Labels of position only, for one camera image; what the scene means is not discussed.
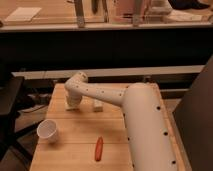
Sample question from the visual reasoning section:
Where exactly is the white sponge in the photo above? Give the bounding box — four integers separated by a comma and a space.
65, 104, 79, 111

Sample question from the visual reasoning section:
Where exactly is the white paper sheet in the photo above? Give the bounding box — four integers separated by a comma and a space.
5, 7, 41, 22

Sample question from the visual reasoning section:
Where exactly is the white paper cup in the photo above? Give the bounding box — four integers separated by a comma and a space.
37, 119, 59, 143

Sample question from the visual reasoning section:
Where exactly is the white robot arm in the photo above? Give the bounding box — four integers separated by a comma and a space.
65, 72, 178, 171

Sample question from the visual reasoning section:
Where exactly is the dark panel right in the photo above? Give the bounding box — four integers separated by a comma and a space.
173, 55, 213, 171

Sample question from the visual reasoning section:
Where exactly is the dark chair left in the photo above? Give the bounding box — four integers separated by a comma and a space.
0, 76, 38, 161

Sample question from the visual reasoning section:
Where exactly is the orange carrot toy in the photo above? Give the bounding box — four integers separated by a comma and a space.
95, 137, 103, 161

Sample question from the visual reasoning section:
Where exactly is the white small bottle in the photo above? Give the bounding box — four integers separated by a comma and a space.
93, 100, 103, 112

